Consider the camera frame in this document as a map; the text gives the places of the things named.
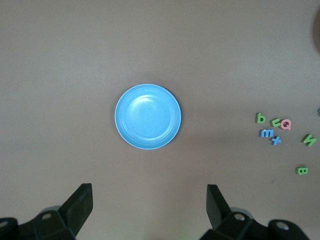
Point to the blue lowercase letter x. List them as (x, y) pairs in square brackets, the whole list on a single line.
[(275, 140)]

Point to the brown table cover mat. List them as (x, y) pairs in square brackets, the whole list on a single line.
[(75, 75)]

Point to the green lowercase letter b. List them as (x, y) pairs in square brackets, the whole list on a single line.
[(260, 119)]

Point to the blue lowercase letter m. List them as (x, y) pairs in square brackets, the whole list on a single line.
[(266, 133)]

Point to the blue plate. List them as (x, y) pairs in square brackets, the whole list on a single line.
[(147, 117)]

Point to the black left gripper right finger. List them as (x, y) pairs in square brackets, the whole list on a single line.
[(217, 207)]

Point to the green capital letter B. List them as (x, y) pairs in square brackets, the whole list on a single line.
[(302, 170)]

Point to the pink capital letter Q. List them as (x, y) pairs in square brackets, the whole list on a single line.
[(282, 124)]

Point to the green capital letter N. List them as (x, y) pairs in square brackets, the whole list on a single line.
[(309, 140)]

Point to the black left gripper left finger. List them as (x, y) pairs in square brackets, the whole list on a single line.
[(77, 207)]

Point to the green lowercase letter u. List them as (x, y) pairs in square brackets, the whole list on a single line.
[(274, 123)]

